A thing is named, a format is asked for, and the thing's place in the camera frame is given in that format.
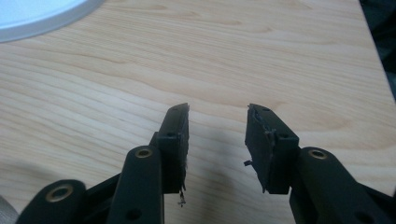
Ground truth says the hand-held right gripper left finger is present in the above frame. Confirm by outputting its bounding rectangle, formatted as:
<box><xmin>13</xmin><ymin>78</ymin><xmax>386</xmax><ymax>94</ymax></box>
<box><xmin>148</xmin><ymin>103</ymin><xmax>191</xmax><ymax>208</ymax></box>

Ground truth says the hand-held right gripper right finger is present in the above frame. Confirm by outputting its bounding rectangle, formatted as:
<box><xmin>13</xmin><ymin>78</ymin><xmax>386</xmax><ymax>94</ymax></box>
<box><xmin>243</xmin><ymin>103</ymin><xmax>301</xmax><ymax>194</ymax></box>

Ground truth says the grey cloth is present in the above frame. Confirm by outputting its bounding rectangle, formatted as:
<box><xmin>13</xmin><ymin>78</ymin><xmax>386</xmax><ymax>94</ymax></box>
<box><xmin>0</xmin><ymin>195</ymin><xmax>20</xmax><ymax>224</ymax></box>

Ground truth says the white round plate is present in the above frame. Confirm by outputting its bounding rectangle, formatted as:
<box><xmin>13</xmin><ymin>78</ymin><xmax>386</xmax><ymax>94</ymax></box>
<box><xmin>0</xmin><ymin>0</ymin><xmax>106</xmax><ymax>44</ymax></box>

